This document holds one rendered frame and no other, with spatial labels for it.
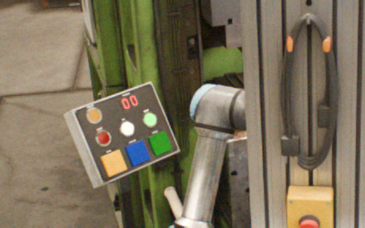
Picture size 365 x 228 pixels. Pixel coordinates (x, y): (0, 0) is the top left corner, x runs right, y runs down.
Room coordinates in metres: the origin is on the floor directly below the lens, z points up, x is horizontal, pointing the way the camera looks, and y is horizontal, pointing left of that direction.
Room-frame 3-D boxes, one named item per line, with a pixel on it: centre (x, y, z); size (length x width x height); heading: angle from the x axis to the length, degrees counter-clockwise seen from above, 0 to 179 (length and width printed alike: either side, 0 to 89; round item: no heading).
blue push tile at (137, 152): (2.33, 0.32, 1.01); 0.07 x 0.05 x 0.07; 130
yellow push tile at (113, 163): (2.26, 0.39, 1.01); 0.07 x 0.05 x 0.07; 130
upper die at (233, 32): (2.85, -0.07, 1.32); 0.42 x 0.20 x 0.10; 15
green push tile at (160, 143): (2.39, 0.24, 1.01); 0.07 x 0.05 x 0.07; 130
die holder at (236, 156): (2.88, -0.12, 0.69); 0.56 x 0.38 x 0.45; 15
